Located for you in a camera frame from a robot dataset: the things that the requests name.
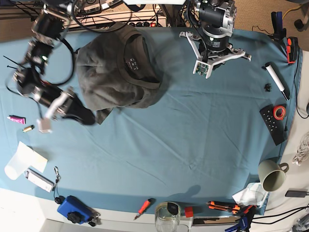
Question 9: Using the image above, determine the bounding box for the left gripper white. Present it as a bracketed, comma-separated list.
[179, 31, 252, 79]

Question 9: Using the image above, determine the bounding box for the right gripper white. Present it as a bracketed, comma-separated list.
[37, 86, 96, 133]

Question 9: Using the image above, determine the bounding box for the grey T-shirt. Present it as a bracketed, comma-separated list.
[76, 23, 162, 124]

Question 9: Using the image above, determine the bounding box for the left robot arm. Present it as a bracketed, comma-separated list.
[179, 0, 252, 79]

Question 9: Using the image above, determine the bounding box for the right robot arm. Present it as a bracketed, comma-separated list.
[13, 0, 96, 133]

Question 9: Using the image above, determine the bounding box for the white marker pen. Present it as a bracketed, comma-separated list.
[265, 62, 290, 101]

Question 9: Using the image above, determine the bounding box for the yellow lighter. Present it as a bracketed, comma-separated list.
[22, 125, 34, 132]

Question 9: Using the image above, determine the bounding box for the small black clip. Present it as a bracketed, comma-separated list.
[264, 83, 272, 92]

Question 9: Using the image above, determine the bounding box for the blue black bar clamp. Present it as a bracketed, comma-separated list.
[271, 12, 286, 42]

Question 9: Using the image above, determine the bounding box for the pink tube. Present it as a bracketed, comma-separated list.
[7, 115, 26, 125]

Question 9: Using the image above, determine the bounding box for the orange black clamp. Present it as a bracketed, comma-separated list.
[286, 37, 299, 64]

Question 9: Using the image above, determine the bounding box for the white paper sheet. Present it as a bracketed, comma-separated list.
[4, 141, 48, 180]

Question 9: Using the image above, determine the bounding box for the red tape roll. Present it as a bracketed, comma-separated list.
[273, 105, 286, 120]

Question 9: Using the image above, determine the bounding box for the black remote control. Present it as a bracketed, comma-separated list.
[259, 104, 286, 145]

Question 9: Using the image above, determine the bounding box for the white rectangular device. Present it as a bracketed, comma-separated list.
[24, 169, 54, 192]

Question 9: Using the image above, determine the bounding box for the black power strip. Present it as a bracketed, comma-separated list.
[129, 21, 163, 28]

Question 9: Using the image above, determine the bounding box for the long black zip tie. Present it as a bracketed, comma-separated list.
[3, 55, 21, 67]

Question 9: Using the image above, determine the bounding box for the blue box with knob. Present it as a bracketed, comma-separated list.
[57, 196, 92, 224]

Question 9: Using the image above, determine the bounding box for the grey-green mug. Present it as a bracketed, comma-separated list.
[258, 159, 289, 192]

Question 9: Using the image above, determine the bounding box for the clear glass jar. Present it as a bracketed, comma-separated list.
[154, 202, 181, 232]

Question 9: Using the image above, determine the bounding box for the clear plastic bag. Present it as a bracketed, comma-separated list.
[232, 183, 268, 208]

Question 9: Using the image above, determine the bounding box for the red cube block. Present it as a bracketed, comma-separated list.
[184, 206, 194, 218]

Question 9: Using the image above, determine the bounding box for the black power adapter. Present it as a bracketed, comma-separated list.
[285, 190, 309, 198]

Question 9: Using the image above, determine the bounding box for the orange black utility knife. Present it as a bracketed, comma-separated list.
[207, 201, 240, 214]

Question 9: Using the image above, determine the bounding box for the red handled screwdriver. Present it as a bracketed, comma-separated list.
[134, 198, 155, 220]

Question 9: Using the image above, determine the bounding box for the white cable bundle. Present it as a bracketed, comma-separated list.
[292, 131, 309, 166]

